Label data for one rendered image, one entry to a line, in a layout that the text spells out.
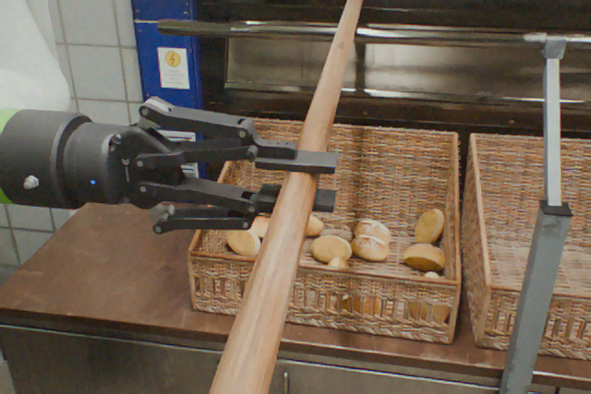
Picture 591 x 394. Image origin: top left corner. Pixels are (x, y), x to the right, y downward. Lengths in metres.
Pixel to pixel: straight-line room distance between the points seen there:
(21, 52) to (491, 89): 1.11
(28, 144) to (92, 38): 1.15
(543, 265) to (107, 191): 0.73
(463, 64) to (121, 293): 0.97
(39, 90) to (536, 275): 0.79
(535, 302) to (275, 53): 0.86
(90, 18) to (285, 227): 1.32
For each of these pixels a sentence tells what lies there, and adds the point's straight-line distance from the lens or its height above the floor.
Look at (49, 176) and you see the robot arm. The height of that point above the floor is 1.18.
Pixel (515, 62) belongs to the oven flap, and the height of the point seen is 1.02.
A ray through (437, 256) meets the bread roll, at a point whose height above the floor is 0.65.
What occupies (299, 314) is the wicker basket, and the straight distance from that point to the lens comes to 1.27.
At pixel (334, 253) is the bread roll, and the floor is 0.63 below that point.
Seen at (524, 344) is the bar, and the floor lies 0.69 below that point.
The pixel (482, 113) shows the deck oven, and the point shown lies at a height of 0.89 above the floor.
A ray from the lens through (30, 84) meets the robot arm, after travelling 0.70.
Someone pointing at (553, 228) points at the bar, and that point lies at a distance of 1.02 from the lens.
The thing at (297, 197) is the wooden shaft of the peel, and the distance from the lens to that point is 0.47.
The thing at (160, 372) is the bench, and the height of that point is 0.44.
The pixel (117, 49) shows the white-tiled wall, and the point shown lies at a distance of 1.68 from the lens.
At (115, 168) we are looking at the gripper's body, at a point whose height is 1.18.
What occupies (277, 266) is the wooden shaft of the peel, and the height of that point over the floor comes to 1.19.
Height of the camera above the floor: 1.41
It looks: 27 degrees down
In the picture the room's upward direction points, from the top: straight up
